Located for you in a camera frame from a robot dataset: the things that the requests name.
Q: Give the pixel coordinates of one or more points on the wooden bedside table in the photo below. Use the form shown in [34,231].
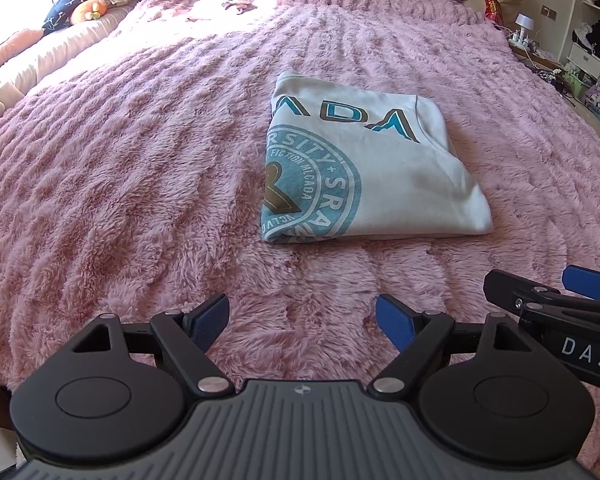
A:
[545,56]

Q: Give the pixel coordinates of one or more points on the cream quilt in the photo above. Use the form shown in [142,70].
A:
[55,52]

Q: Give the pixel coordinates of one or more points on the wooden bed frame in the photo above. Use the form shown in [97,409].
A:
[592,122]

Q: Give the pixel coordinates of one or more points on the orange plush toy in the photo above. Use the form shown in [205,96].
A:
[87,10]

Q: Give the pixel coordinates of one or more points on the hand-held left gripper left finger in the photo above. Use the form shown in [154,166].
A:
[212,321]

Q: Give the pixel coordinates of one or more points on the white table lamp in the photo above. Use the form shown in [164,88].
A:
[523,21]

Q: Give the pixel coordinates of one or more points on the green storage bin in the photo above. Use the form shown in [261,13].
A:
[582,82]

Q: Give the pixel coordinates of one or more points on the peach bolster pillow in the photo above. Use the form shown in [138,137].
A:
[10,50]

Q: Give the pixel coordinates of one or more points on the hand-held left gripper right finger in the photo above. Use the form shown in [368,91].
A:
[395,320]

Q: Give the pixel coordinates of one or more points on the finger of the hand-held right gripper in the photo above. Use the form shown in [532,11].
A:
[587,280]
[505,285]

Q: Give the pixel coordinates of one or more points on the white printed sweatshirt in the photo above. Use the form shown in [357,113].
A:
[405,185]

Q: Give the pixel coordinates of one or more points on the pink gloves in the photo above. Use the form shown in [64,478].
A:
[240,4]

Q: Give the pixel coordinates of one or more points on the pink fluffy blanket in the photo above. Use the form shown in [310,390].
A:
[130,185]

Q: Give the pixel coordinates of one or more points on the red snack bag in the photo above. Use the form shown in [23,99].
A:
[493,10]

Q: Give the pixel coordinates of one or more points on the wall socket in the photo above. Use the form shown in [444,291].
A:
[548,10]

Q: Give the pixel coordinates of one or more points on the navy floral pillow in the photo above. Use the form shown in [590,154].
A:
[65,7]

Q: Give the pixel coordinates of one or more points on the white power strip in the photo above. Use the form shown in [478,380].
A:
[521,42]

